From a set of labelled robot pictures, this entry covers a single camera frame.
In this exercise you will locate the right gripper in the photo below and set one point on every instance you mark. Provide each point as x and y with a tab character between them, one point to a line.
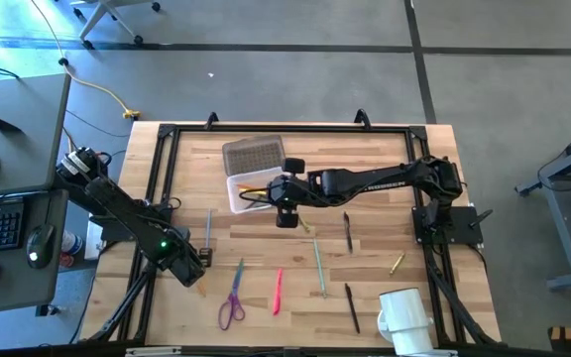
288	191

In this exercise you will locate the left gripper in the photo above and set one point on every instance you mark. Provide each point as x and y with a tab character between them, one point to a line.
194	245

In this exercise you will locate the grey pen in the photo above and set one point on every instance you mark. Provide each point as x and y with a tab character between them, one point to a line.
208	228

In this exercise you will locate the purple scissors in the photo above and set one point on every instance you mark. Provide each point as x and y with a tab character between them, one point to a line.
236	280

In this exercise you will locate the dark green crayon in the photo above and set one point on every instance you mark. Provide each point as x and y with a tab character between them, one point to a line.
253	203

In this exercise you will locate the black pen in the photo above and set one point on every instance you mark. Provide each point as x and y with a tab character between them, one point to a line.
348	233
352	308

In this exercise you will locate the pink highlighter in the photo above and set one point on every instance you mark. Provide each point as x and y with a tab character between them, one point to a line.
277	292

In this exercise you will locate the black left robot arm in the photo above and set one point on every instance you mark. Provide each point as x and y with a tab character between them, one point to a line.
127	213

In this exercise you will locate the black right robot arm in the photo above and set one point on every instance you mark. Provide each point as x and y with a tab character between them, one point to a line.
365	183

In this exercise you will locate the clear plastic supply box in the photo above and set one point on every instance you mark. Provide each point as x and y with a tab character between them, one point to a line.
256	176

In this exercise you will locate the white box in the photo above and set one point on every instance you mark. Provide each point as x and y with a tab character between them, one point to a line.
92	243

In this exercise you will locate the white drink can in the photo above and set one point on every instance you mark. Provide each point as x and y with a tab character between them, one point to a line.
71	244

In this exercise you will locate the black computer mouse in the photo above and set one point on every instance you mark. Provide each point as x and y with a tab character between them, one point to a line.
40	245

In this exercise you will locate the dark grey desk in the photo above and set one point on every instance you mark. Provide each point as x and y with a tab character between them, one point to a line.
18	282

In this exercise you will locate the black bar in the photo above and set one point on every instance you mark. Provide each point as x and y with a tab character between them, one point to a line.
3	124

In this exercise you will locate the white office chair base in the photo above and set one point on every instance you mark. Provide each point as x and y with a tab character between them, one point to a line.
93	21

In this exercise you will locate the black aluminium table frame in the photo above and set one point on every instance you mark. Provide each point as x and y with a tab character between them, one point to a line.
290	128

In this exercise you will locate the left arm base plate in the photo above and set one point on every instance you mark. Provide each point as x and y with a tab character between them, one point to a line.
112	230

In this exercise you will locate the white bracket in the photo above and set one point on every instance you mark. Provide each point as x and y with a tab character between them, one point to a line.
151	352

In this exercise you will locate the white cylindrical mount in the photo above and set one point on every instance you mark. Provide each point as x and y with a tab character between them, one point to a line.
404	317

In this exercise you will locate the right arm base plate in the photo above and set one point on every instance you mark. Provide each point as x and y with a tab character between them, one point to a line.
464	223

